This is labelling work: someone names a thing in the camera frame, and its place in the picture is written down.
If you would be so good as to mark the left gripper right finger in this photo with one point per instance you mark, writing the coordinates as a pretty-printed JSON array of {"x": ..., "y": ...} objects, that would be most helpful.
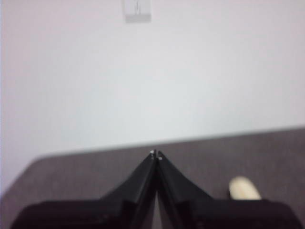
[{"x": 202, "y": 212}]

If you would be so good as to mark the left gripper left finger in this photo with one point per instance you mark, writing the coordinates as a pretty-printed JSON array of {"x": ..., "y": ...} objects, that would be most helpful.
[{"x": 107, "y": 212}]

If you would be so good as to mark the white wall socket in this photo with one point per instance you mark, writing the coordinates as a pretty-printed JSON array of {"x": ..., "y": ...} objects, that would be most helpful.
[{"x": 138, "y": 12}]

